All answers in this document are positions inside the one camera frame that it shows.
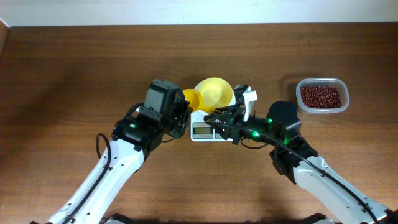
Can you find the yellow plastic scoop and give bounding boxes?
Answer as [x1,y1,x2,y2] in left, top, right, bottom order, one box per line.
[183,89,221,114]

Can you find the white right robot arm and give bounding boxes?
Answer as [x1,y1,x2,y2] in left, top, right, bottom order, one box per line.
[204,101,397,223]

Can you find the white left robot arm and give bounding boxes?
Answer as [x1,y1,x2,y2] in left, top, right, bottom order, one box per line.
[48,79,191,224]

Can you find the yellow plastic bowl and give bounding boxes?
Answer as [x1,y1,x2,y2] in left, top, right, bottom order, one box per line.
[195,77,234,108]

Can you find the white digital kitchen scale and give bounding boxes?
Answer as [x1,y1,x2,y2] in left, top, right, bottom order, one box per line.
[190,96,236,142]

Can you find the red beans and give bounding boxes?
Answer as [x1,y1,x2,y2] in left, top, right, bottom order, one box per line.
[300,86,342,109]

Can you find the clear plastic container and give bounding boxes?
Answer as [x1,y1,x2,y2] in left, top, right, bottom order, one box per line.
[296,78,350,114]

